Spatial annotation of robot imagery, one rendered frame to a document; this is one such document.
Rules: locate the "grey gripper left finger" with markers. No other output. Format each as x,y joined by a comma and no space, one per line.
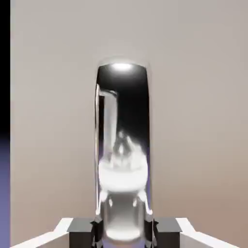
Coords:
77,230

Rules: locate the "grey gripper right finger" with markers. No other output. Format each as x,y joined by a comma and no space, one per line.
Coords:
168,230

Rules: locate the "beige cabinet door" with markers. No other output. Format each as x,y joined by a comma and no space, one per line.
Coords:
193,116

